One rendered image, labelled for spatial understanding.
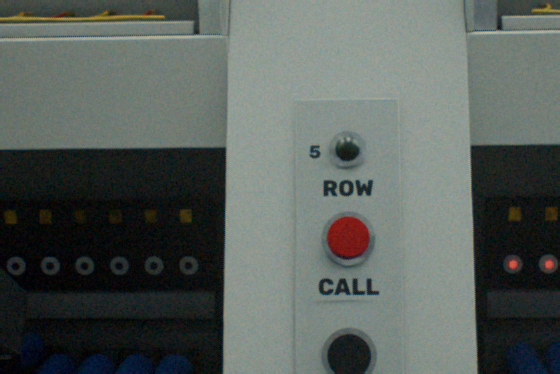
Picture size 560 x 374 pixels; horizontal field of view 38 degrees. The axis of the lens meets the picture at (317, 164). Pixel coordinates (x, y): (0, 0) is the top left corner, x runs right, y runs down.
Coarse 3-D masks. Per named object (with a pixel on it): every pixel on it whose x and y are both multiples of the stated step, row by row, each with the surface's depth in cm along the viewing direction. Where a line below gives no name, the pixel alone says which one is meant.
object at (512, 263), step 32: (512, 224) 47; (544, 224) 47; (512, 256) 47; (544, 256) 47; (512, 288) 48; (544, 288) 48; (480, 320) 47; (512, 320) 47; (544, 320) 47; (480, 352) 46; (512, 352) 44; (544, 352) 45
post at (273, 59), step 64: (256, 0) 33; (320, 0) 33; (384, 0) 33; (448, 0) 33; (256, 64) 32; (320, 64) 32; (384, 64) 32; (448, 64) 32; (256, 128) 32; (448, 128) 32; (256, 192) 32; (448, 192) 31; (256, 256) 31; (448, 256) 31; (256, 320) 31; (448, 320) 31
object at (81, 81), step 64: (0, 0) 40; (64, 0) 40; (128, 0) 40; (192, 0) 40; (0, 64) 33; (64, 64) 33; (128, 64) 33; (192, 64) 33; (0, 128) 34; (64, 128) 34; (128, 128) 33; (192, 128) 33
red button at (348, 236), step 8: (336, 224) 31; (344, 224) 31; (352, 224) 31; (360, 224) 31; (328, 232) 31; (336, 232) 31; (344, 232) 31; (352, 232) 31; (360, 232) 31; (368, 232) 31; (328, 240) 31; (336, 240) 31; (344, 240) 31; (352, 240) 31; (360, 240) 31; (368, 240) 31; (336, 248) 31; (344, 248) 31; (352, 248) 30; (360, 248) 30; (344, 256) 31; (352, 256) 31
